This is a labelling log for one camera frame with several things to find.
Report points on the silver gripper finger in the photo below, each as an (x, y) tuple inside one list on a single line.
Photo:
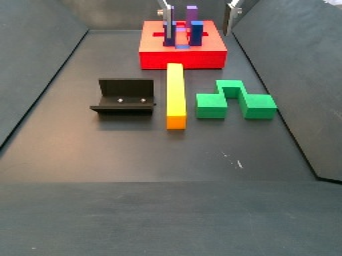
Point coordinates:
[(166, 12), (233, 10)]

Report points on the yellow long bar block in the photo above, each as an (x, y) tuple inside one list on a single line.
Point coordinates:
[(176, 112)]

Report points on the red slotted board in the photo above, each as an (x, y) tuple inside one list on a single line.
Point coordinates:
[(207, 56)]

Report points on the purple U block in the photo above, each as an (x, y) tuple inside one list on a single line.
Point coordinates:
[(191, 16)]

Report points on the dark blue U block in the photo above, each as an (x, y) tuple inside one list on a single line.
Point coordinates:
[(195, 33)]

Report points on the green zigzag block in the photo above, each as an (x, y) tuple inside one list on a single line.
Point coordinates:
[(257, 106)]

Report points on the black angle bracket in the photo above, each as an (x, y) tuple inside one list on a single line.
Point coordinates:
[(126, 95)]

